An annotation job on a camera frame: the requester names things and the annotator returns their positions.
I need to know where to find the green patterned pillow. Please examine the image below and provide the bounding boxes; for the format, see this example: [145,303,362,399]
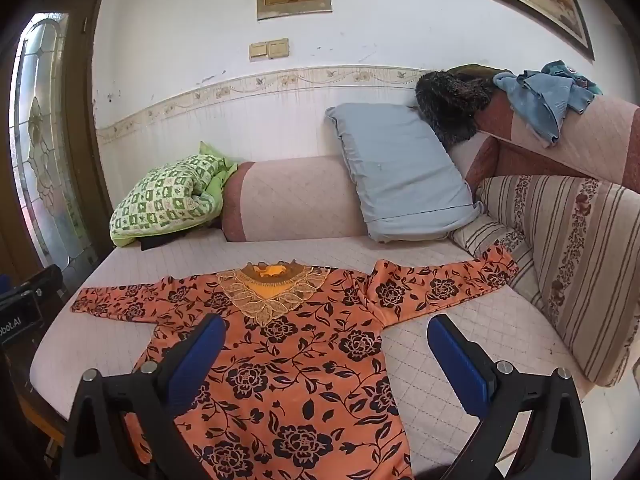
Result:
[109,141,238,248]

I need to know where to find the light blue pillow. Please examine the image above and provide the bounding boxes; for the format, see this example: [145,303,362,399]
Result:
[325,103,485,243]

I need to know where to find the dark furry garment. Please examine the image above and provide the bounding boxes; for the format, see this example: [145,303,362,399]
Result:
[415,65,513,147]

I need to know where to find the blue cloth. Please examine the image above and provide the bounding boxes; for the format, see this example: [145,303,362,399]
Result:
[492,60,603,147]

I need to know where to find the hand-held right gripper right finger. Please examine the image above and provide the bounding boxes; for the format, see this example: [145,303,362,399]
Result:
[426,316,593,480]

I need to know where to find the wooden door with patterned glass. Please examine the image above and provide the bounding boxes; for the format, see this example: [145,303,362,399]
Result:
[0,5,113,281]

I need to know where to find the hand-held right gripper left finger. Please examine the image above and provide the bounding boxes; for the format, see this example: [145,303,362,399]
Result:
[60,313,228,480]

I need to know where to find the orange floral blouse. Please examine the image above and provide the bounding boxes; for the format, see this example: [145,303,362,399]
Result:
[70,258,519,480]

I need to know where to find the pink quilted bolster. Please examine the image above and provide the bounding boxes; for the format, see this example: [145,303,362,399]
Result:
[221,156,373,243]

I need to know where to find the large striped floral cushion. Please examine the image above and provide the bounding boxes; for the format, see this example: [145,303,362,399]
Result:
[475,175,640,387]

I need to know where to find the olive green cloth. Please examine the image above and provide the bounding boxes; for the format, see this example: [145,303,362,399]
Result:
[447,64,512,79]

